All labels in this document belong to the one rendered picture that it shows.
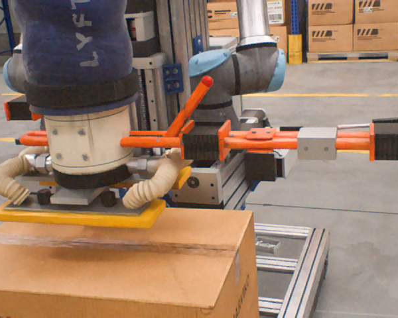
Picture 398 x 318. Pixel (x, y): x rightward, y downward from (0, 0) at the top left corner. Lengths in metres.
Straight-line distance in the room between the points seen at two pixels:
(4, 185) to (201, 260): 0.42
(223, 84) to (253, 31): 0.17
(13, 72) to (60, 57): 0.84
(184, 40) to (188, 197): 0.51
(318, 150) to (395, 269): 2.01
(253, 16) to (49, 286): 0.90
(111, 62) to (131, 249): 0.40
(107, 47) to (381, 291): 2.07
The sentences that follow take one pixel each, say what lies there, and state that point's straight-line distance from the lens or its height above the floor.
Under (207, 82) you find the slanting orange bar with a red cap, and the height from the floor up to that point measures 1.30.
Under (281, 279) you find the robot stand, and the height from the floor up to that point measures 0.21.
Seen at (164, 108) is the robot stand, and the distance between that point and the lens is 1.80.
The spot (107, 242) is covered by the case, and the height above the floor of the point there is 0.94.
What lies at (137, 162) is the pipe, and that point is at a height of 1.13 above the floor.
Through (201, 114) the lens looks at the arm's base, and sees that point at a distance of 1.62.
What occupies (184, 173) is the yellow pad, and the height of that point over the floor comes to 1.07.
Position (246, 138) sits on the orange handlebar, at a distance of 1.10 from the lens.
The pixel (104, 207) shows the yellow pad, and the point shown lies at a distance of 1.16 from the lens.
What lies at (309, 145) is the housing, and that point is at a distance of 1.09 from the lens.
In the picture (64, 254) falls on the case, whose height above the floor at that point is 0.94.
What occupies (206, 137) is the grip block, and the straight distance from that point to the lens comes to 1.10.
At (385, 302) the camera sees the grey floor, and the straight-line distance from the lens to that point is 2.81.
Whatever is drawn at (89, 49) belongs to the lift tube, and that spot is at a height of 1.38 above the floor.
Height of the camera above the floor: 1.52
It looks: 19 degrees down
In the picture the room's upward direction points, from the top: 5 degrees counter-clockwise
